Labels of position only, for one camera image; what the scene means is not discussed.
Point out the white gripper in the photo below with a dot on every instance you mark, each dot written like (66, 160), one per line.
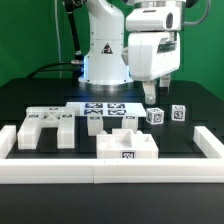
(151, 55)

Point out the white chair seat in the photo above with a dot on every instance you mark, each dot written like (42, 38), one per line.
(126, 144)

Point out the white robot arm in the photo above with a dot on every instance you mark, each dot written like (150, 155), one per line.
(104, 67)

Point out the white tagged cube near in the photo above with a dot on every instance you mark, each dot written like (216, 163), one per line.
(154, 116)

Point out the white tagged cube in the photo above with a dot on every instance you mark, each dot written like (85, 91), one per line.
(178, 112)
(154, 116)

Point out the white tagged cube far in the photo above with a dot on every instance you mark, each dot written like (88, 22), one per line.
(178, 112)

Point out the white marker sheet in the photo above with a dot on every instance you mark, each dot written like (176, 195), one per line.
(106, 109)

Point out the white U-shaped fence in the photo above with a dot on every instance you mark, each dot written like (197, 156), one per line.
(163, 170)

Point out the black camera stand pole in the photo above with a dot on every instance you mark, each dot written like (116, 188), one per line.
(70, 6)

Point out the white chair back frame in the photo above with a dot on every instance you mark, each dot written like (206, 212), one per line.
(38, 118)

